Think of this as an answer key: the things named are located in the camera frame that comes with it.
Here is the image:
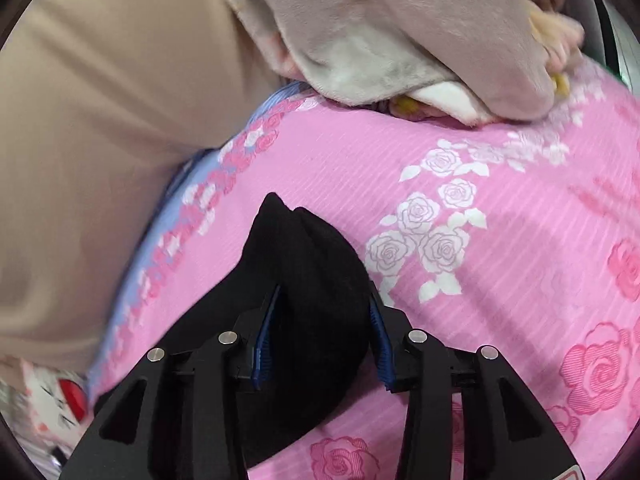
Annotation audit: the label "cat face print pillow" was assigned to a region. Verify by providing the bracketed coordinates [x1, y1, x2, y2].
[0, 355, 93, 466]

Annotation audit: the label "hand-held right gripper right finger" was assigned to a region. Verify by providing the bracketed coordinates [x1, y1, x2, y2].
[369, 292, 583, 480]

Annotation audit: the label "black pants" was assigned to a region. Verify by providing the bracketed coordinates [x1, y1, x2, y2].
[92, 192, 373, 468]

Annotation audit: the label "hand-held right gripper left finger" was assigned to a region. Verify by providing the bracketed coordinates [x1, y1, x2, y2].
[60, 285, 283, 480]

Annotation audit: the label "plain beige cloth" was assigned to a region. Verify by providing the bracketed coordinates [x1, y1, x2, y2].
[0, 0, 291, 376]

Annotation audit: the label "beige floral plush blanket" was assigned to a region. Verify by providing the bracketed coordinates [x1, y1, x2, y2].
[202, 0, 586, 126]

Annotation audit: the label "pink rose print bedsheet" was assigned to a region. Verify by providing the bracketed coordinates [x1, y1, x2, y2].
[85, 55, 640, 480]

